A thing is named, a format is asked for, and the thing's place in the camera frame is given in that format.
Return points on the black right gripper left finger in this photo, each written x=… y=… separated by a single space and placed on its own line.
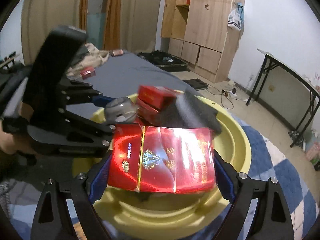
x=70 y=204

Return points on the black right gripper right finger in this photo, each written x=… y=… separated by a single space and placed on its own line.
x=271 y=220

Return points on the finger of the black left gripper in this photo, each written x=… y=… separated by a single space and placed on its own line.
x=76 y=92
x=85 y=125

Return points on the grey upturned metal bowl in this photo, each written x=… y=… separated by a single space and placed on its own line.
x=120 y=110

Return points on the red white cigarette pack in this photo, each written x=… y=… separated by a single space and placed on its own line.
x=151 y=101

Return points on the large red cigarette box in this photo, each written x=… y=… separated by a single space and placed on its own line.
x=160 y=159

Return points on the person's left hand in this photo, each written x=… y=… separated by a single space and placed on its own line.
x=13 y=143

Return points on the yellow plastic basin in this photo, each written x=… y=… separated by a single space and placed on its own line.
x=174 y=216

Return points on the blue white checkered rug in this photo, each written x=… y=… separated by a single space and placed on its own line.
x=144 y=159

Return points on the pink snack bag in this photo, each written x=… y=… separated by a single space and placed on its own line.
x=312 y=152

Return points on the black open equipment case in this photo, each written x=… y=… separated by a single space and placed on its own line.
x=164 y=61

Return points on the black foam tray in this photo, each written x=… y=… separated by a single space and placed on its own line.
x=196 y=84

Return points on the black folding table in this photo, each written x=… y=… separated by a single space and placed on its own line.
x=286 y=94

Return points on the wooden wardrobe cabinet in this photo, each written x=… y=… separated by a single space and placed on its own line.
x=201 y=34

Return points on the white blue hanging bag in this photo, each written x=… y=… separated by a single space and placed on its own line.
x=236 y=17

